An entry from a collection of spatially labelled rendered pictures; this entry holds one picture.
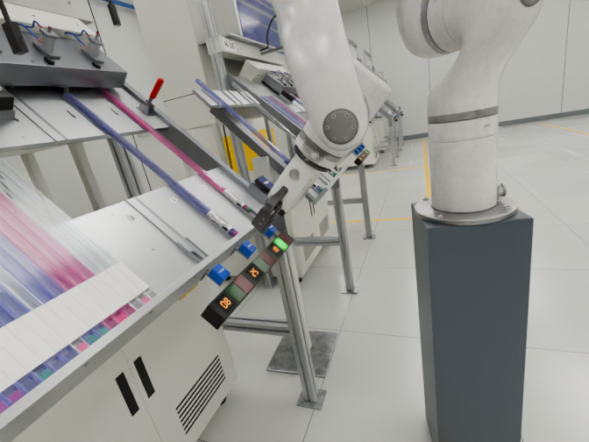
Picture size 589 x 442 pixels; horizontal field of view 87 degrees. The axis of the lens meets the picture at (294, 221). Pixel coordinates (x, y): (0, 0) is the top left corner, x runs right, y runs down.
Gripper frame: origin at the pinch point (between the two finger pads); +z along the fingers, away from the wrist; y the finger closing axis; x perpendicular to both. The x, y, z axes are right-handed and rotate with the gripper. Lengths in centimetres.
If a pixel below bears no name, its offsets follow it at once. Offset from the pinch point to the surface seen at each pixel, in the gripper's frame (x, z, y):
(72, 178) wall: 148, 142, 96
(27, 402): 2.8, 8.0, -42.0
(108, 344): 2.3, 8.2, -33.3
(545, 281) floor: -111, -4, 108
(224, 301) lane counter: -4.2, 11.2, -14.0
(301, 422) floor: -46, 62, 14
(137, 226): 16.4, 10.2, -14.9
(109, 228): 18.3, 10.2, -19.0
